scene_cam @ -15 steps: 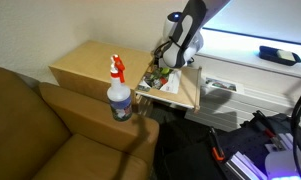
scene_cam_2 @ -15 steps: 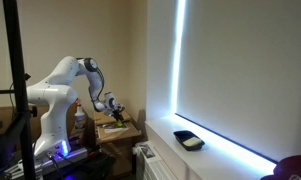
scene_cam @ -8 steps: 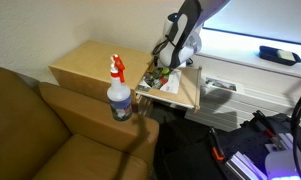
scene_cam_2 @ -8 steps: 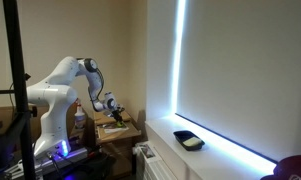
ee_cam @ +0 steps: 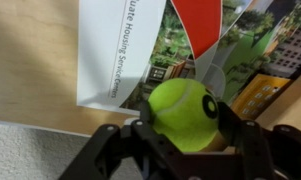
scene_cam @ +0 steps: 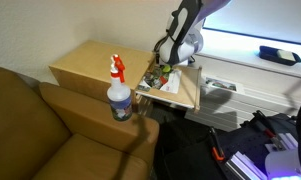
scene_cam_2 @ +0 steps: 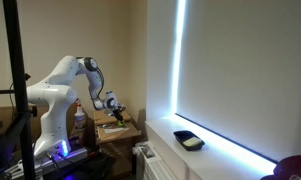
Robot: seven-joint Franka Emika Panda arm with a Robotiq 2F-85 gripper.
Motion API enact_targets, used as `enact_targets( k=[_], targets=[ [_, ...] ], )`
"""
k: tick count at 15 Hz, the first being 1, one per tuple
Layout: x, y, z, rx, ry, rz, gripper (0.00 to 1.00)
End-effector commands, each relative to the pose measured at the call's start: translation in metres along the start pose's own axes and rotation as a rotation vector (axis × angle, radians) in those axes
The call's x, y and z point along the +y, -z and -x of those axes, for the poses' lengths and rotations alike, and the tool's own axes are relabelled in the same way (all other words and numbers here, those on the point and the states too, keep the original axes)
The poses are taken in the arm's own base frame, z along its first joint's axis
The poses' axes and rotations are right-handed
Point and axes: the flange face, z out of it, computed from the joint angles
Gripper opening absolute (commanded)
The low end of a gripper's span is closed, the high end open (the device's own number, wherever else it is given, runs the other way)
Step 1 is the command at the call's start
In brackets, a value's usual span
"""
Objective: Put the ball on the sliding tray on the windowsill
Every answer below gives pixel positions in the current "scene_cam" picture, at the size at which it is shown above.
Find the yellow-green tennis ball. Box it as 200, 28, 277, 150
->
160, 64, 173, 74

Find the wooden sliding tray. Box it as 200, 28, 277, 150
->
134, 59, 203, 115

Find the white windowsill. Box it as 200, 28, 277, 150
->
193, 28, 301, 80

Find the black plastic tray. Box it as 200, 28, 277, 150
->
258, 45, 301, 67

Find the small colourful objects pile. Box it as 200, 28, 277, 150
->
137, 66, 174, 93

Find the white paper sheet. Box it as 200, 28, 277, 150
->
159, 68, 183, 94

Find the spray bottle with red trigger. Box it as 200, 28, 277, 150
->
106, 53, 134, 122

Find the light wooden cabinet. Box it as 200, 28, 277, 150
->
48, 40, 157, 104

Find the white radiator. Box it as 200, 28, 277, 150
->
184, 89, 301, 133

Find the printed leaflet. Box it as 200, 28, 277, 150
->
204, 76, 245, 95

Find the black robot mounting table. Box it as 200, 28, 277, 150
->
219, 111, 301, 180

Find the brown leather sofa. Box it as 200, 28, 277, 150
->
0, 65, 160, 180

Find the pale sponge block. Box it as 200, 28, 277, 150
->
276, 49, 297, 62

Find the black clamp with orange handle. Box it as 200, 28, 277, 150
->
208, 127, 226, 163

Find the aluminium profile rail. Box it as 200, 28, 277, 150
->
224, 151, 268, 180

